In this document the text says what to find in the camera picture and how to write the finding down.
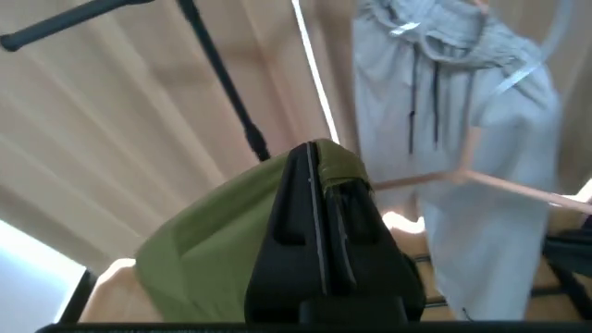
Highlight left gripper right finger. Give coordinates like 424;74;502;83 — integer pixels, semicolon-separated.
323;178;427;323

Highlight window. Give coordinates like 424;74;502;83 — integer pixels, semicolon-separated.
0;219;99;325

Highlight olive green garment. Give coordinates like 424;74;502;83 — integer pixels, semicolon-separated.
133;138;374;324

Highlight pale grey shorts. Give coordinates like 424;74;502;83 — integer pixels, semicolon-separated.
350;0;564;322

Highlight black clothes rack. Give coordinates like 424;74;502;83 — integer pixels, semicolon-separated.
0;0;592;321

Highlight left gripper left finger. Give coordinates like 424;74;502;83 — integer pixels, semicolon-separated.
243;141;330;324

